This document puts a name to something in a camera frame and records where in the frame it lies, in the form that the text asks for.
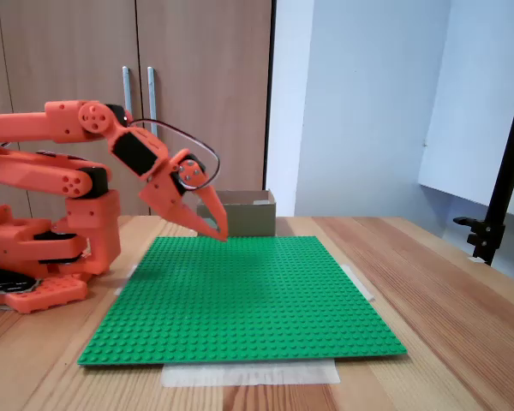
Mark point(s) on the green lego baseplate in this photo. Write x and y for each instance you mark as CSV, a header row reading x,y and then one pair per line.
x,y
240,308

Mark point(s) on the small white tape piece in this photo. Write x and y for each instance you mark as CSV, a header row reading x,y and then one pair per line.
x,y
477,260

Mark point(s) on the brown cardboard box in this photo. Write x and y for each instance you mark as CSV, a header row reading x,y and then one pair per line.
x,y
252,218

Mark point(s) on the black camera stand with clamp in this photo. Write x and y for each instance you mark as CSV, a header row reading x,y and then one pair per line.
x,y
503,184

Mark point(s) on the white board panel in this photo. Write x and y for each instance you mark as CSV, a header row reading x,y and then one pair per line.
x,y
467,107

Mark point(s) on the brown wooden cabinet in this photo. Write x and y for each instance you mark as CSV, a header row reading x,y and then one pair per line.
x,y
197,64

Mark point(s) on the wide masking tape strip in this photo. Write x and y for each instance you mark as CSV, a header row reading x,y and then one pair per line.
x,y
248,374

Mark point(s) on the short masking tape strip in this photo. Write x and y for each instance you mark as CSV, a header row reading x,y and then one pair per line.
x,y
124,284
360,284

